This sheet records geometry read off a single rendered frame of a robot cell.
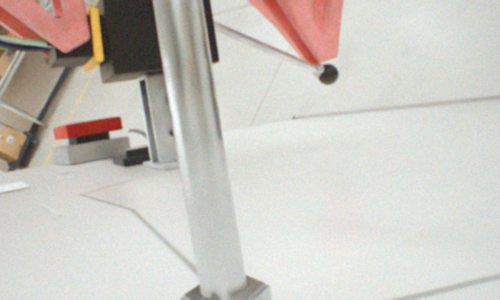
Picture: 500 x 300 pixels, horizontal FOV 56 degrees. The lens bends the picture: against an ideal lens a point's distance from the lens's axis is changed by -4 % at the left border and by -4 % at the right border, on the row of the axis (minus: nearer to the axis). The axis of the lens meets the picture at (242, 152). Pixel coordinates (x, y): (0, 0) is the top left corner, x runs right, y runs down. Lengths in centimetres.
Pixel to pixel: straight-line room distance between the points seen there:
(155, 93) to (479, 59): 154
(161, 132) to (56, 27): 7
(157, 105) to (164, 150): 2
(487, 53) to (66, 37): 158
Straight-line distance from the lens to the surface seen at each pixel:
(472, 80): 170
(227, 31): 28
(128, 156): 31
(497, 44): 174
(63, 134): 43
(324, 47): 31
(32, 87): 846
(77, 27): 24
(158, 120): 26
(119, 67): 24
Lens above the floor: 122
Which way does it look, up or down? 30 degrees down
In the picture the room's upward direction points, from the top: 60 degrees counter-clockwise
